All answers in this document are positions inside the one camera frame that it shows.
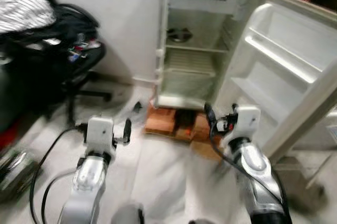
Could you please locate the white fridge door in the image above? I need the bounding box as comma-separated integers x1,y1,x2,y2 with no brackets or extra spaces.
213,0,337,162

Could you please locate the wooden pallet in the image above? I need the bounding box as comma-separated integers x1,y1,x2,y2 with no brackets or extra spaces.
145,106,222,157

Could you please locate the grey robot left leg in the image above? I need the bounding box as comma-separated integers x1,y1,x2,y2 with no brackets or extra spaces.
111,203,146,224

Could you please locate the black office chair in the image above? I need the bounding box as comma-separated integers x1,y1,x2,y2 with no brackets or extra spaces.
0,3,114,130

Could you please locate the metal bowl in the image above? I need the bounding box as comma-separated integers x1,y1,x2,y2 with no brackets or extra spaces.
167,28,193,44

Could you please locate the white plastic storage box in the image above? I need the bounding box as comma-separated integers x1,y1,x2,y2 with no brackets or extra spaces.
292,106,337,152

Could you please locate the black clothes pile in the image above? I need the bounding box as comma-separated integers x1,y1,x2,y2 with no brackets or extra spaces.
32,4,101,51

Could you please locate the black white striped cloth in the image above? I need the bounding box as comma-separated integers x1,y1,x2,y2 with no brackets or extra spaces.
0,0,57,35

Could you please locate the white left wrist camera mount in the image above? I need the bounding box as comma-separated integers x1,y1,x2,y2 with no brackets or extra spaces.
85,116,116,154

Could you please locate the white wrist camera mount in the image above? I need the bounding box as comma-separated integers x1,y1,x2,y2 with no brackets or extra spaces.
85,116,116,154
232,106,262,141

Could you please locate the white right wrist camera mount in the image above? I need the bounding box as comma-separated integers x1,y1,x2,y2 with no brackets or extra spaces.
232,106,262,141

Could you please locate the long black right arm cable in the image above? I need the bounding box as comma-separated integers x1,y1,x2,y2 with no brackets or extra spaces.
208,119,286,219

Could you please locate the long black arm cable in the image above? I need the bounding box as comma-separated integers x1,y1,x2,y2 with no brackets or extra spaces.
29,123,88,224
208,119,286,219

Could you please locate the long black left arm cable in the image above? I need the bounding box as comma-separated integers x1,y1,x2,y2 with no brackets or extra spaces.
29,123,88,224

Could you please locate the short black left arm cable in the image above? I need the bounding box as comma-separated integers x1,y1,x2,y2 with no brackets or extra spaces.
41,169,81,224

